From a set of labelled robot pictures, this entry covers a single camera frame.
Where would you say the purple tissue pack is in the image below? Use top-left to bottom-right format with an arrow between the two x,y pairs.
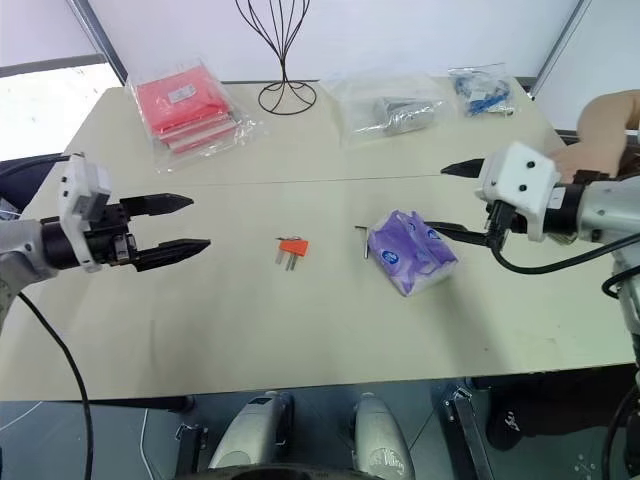
366,208 -> 460,299

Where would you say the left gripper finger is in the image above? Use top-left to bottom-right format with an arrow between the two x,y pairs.
133,238 -> 213,274
119,193 -> 195,219

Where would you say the clear bag with metal parts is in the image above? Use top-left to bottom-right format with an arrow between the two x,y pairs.
323,73 -> 447,150

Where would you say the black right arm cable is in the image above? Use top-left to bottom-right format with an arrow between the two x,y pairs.
487,214 -> 640,301

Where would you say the silver robot left leg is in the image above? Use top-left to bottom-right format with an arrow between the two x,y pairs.
206,389 -> 295,472

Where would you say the red rectangular block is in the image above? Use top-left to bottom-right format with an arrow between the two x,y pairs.
278,238 -> 311,258

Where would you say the dark rounded robot waist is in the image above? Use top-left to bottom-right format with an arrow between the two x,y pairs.
192,461 -> 364,480

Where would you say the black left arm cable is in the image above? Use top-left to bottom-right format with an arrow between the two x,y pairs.
17,292 -> 95,474

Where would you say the silver robot leg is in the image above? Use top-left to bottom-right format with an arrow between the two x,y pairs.
351,391 -> 417,480
206,389 -> 295,472

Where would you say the grey partition post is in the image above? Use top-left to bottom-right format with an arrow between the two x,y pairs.
530,0 -> 597,97
78,0 -> 127,87

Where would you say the plastic bag of red packets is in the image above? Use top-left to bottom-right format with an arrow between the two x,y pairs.
123,56 -> 257,175

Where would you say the black fabric with white logo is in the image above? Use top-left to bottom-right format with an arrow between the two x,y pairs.
485,370 -> 640,452

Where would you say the thin white floor cable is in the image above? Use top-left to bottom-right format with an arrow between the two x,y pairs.
137,407 -> 154,474

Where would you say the silver robot right leg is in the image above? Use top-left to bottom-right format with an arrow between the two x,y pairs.
351,391 -> 417,480

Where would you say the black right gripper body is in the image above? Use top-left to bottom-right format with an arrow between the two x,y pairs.
482,198 -> 529,250

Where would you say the black metal table leg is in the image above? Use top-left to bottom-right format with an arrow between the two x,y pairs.
169,394 -> 210,475
432,382 -> 496,480

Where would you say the clear bag with blue parts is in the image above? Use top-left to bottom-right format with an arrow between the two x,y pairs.
447,62 -> 517,120

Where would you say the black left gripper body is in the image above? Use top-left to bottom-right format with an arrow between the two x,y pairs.
83,197 -> 140,270

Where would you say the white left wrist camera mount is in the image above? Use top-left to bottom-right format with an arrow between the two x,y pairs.
56,153 -> 113,274

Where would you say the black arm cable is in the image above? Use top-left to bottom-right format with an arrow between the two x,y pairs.
487,214 -> 640,301
17,292 -> 95,474

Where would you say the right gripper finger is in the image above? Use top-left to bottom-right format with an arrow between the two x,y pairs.
424,221 -> 495,249
439,158 -> 487,181

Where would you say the person's bare hand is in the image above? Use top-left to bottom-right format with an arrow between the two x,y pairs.
548,141 -> 625,183

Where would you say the black wire stand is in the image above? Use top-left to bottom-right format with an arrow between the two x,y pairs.
234,0 -> 318,117

